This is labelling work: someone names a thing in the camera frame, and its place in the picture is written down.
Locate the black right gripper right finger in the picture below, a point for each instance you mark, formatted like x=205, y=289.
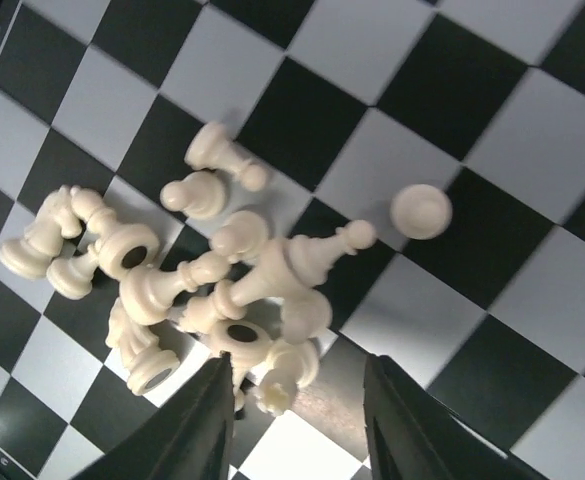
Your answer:
x=411, y=435

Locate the pile of white chess pieces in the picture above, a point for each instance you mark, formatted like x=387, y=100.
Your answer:
x=253, y=295

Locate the black and white chessboard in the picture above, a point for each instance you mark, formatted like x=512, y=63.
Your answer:
x=348, y=102

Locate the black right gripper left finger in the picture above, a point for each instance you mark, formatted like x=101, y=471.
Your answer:
x=189, y=437

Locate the white pawn corner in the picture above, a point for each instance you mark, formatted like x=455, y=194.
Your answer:
x=421, y=211

